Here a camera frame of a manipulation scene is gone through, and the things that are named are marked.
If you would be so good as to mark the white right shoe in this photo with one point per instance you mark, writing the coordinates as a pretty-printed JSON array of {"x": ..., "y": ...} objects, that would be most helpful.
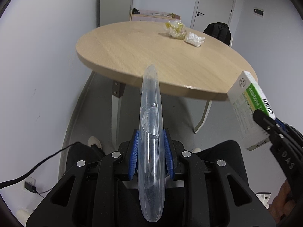
[{"x": 196, "y": 150}]

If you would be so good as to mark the black wall plug adapter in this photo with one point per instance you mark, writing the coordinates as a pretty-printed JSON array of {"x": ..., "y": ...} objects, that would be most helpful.
[{"x": 29, "y": 184}]

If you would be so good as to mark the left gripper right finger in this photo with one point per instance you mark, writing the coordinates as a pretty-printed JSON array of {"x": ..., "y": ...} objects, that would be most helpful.
[{"x": 169, "y": 154}]

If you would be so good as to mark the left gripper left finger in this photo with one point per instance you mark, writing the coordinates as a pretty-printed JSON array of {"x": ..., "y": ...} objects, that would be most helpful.
[{"x": 133, "y": 157}]

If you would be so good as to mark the round wooden table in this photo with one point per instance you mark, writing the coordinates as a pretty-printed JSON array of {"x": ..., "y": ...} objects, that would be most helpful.
[{"x": 122, "y": 51}]

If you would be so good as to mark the white left shoe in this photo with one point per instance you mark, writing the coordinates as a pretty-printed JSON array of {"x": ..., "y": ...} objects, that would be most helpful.
[{"x": 94, "y": 143}]

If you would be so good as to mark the black trouser legs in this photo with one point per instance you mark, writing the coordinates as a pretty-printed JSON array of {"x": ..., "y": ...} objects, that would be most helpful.
[{"x": 79, "y": 151}]

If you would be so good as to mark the white door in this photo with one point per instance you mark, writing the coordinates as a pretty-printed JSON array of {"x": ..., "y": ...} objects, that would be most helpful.
[{"x": 212, "y": 11}]

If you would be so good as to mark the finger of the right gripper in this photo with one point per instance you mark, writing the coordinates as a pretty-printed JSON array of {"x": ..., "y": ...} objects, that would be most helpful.
[
  {"x": 282, "y": 124},
  {"x": 267, "y": 123}
]

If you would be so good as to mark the black object on cabinet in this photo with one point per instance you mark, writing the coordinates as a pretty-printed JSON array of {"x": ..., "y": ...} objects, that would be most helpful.
[{"x": 135, "y": 11}]

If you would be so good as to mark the white shoe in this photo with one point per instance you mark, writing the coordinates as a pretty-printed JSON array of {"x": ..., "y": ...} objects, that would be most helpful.
[
  {"x": 94, "y": 143},
  {"x": 196, "y": 150}
]

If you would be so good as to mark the pink drawer cabinet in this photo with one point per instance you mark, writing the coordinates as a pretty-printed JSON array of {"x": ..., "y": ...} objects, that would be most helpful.
[{"x": 154, "y": 16}]

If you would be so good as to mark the clear plastic tube case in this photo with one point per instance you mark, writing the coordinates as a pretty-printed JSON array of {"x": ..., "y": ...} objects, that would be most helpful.
[{"x": 151, "y": 154}]

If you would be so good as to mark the wall intercom panel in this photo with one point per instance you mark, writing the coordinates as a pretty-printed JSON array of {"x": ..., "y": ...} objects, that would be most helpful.
[{"x": 258, "y": 12}]

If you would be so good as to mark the person's right hand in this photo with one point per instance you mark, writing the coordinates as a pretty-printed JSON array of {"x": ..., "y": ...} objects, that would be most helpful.
[{"x": 281, "y": 206}]

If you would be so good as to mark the clear yellow plastic wrapper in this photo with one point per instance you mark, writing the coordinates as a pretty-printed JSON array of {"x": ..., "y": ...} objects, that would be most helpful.
[{"x": 176, "y": 29}]

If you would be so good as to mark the white tissue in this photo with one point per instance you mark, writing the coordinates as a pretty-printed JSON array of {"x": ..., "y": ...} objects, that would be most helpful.
[{"x": 194, "y": 39}]

